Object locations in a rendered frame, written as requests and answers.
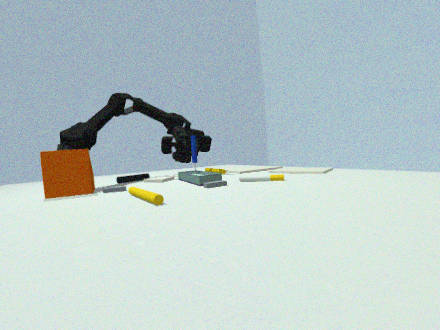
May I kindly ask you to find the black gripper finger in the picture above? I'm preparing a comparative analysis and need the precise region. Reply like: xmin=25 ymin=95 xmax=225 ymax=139
xmin=175 ymin=138 xmax=192 ymax=156
xmin=196 ymin=138 xmax=201 ymax=156

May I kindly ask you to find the black cylinder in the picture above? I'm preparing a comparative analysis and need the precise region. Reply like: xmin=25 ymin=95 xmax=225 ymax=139
xmin=116 ymin=173 xmax=150 ymax=184

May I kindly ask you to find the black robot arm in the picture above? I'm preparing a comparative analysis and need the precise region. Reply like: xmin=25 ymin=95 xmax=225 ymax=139
xmin=57 ymin=93 xmax=204 ymax=163

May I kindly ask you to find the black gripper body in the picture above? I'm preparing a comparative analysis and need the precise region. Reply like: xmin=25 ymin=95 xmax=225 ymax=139
xmin=161 ymin=129 xmax=212 ymax=154

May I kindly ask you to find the blue stylus with grey tip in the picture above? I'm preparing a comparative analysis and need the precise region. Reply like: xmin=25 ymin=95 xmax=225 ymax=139
xmin=191 ymin=135 xmax=197 ymax=171

